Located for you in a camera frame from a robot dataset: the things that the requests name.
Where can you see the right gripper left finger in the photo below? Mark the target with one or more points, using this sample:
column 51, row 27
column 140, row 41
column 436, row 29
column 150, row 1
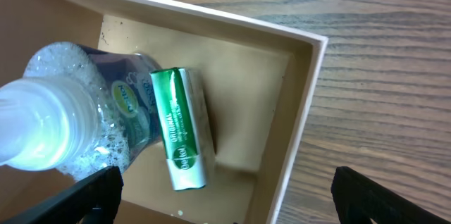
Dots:
column 94, row 199

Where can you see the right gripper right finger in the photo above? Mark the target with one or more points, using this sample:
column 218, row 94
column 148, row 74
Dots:
column 360, row 200

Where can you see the clear hand wash bottle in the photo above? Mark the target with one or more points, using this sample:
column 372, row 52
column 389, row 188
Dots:
column 78, row 110

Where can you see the green Dettol soap bar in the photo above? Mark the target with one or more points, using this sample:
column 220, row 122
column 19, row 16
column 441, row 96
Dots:
column 185, row 127

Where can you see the white cardboard box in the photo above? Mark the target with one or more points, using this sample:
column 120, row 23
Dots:
column 258, row 78

